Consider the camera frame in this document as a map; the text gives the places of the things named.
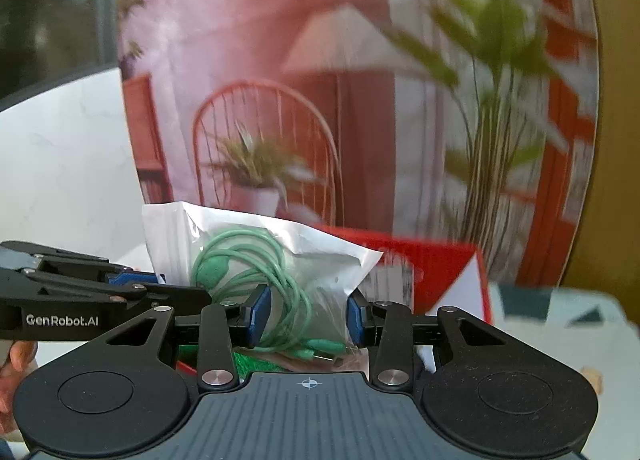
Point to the red cardboard box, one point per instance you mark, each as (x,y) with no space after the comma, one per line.
(435,265)

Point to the wall poster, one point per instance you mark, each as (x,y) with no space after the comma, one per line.
(250,65)

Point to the teal geometric patterned cloth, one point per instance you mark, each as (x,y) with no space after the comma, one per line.
(520,300)

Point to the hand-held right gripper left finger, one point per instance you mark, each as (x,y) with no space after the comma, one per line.
(257,317)

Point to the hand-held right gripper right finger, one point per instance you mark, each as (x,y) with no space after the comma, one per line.
(356,320)

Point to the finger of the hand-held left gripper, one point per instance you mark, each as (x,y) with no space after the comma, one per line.
(135,278)

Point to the person's left hand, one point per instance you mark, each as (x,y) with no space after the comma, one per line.
(22,357)

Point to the green fuzzy cloth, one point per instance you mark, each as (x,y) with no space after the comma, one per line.
(210,362)

